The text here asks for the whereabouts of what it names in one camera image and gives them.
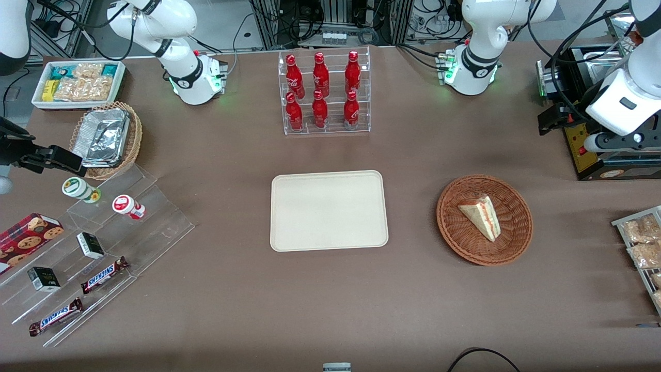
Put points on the clear acrylic stepped display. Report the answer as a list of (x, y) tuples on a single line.
[(155, 227)]

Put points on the round brown wicker basket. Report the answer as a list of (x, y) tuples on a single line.
[(465, 243)]

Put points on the small grey device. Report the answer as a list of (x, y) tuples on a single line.
[(336, 367)]

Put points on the red lid yogurt cup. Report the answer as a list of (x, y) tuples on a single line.
[(124, 204)]

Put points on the cream plastic tray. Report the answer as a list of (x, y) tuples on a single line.
[(329, 211)]

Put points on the teal snack packet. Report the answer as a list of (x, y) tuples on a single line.
[(61, 72), (109, 70)]

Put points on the triangle sandwich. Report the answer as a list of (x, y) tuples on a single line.
[(480, 214)]

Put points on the green lid yogurt cup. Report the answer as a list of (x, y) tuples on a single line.
[(76, 187)]

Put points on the clear acrylic bottle rack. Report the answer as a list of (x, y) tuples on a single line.
[(333, 111)]

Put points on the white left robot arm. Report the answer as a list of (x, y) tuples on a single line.
[(480, 31)]

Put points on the small black carton box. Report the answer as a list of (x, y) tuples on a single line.
[(44, 279), (90, 245)]

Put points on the aluminium frame rack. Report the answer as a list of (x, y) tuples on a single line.
[(397, 20)]

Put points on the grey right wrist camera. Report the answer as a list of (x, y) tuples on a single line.
[(4, 185)]

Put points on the snickers chocolate bar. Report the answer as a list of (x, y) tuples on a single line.
[(56, 316), (103, 275)]

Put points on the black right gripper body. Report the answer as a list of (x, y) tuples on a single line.
[(11, 149)]

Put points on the red tartan cookie box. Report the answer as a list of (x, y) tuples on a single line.
[(26, 240)]

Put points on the white power strip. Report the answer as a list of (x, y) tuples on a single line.
[(334, 37)]

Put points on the white rectangular snack bin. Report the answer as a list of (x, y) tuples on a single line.
[(120, 85)]

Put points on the clear bag of fried snacks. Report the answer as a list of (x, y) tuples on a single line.
[(658, 299), (656, 280), (645, 254), (640, 230)]

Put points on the large clear fried snack bag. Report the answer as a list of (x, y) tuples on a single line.
[(82, 89)]

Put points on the small clear fried snack bag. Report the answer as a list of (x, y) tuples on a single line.
[(88, 71)]

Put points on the yellow snack packet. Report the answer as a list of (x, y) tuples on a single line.
[(49, 90)]

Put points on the aluminium foil tray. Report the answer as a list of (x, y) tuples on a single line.
[(103, 137)]

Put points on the oval tan wicker basket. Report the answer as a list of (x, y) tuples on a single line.
[(133, 139)]

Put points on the red cola bottle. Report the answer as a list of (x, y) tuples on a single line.
[(320, 76), (295, 77), (352, 75), (294, 114), (351, 112), (320, 112)]

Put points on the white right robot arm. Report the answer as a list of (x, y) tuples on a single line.
[(175, 26)]

